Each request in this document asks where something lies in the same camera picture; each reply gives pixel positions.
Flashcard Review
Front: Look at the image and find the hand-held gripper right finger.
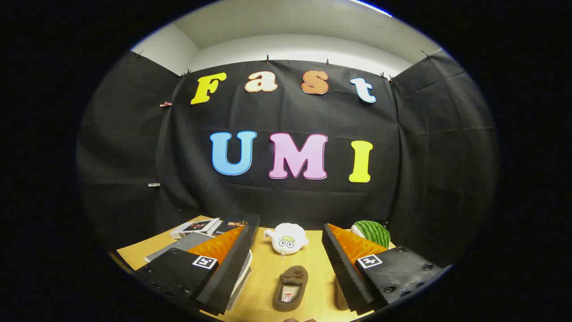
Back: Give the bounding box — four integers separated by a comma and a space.
322, 223, 451, 316

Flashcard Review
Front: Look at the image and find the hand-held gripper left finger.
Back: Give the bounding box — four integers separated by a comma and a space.
133, 224, 254, 316

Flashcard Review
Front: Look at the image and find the grey and cream storage box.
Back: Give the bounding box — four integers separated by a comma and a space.
144, 231, 253, 311

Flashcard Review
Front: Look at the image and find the watermelon slice plush toy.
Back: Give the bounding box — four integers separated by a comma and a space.
350, 220, 391, 249

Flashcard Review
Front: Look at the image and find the dark hardcover book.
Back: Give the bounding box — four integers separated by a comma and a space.
214, 213, 261, 244

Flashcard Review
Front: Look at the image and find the white portrait cover book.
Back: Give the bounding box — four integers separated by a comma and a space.
169, 217, 223, 240

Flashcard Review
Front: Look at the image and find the white plush toy with face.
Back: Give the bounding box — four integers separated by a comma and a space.
264, 222, 309, 259

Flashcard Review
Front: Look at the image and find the black backdrop cloth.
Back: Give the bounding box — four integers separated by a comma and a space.
76, 49, 499, 269

